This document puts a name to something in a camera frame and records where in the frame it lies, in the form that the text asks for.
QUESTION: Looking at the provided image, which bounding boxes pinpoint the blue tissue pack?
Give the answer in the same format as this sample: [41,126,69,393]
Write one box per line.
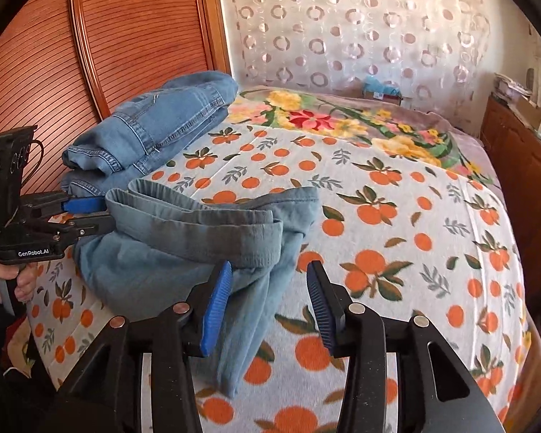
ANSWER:
[363,76,404,100]

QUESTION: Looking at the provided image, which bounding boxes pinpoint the sheer circle pattern curtain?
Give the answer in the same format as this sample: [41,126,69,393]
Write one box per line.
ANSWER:
[216,0,492,95]

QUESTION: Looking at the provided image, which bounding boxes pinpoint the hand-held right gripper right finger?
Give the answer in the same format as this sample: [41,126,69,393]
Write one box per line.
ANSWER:
[307,260,506,433]

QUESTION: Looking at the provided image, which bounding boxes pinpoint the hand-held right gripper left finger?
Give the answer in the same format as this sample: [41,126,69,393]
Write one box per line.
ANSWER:
[49,261,233,433]

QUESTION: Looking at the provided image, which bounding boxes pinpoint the wooden slatted wardrobe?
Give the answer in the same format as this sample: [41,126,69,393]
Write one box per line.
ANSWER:
[0,0,233,199]

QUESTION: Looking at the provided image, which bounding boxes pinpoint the pink floral blanket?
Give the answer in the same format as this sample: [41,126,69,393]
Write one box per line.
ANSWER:
[228,85,541,433]

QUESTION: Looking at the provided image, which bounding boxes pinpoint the wooden side cabinet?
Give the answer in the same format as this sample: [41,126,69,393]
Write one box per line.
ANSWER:
[478,95,541,280]

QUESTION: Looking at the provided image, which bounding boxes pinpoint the blue denim jeans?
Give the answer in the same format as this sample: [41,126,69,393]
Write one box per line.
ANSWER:
[61,71,239,199]

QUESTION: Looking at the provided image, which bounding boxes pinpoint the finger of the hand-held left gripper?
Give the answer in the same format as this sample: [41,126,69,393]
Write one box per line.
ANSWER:
[25,192,107,214]
[36,214,116,238]

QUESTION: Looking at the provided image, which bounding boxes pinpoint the cardboard box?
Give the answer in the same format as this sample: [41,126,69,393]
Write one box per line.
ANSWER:
[516,97,541,129]

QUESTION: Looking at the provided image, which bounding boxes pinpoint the stack of papers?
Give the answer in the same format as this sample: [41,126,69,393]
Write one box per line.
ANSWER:
[493,72,533,100]

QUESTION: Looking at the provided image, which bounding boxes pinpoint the teal short pants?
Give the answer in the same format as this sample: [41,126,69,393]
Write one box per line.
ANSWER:
[74,178,321,400]

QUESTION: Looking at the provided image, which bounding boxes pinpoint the orange fruit print blanket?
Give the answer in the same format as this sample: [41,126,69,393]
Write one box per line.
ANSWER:
[25,124,535,433]

